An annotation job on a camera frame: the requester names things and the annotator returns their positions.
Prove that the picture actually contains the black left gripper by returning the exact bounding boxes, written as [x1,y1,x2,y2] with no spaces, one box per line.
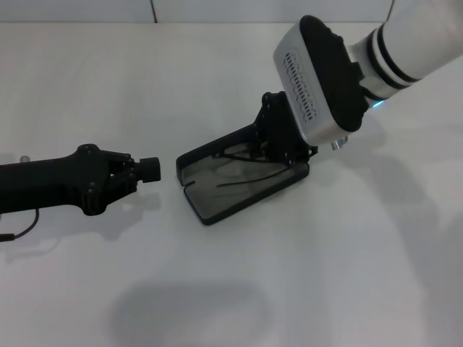
[0,143,162,218]

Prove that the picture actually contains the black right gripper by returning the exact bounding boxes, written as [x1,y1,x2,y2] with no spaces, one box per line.
[252,91,320,168]

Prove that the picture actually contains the black glasses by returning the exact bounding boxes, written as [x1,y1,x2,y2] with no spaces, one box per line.
[213,144,290,189]

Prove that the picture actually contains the black glasses case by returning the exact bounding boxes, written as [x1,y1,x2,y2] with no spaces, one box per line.
[175,122,311,227]

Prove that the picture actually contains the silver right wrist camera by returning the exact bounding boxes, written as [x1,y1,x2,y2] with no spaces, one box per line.
[273,14,368,145]

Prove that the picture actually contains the left gripper cable with plug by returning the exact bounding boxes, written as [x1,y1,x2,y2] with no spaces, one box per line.
[0,208,41,243]

